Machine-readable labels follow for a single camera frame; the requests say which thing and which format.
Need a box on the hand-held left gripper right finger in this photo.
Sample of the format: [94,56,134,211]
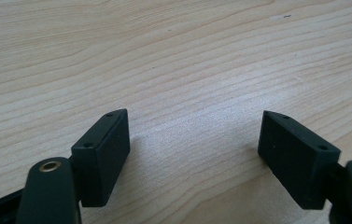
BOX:
[257,109,342,211]

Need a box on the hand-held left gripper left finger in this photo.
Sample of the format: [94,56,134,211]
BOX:
[70,108,132,208]

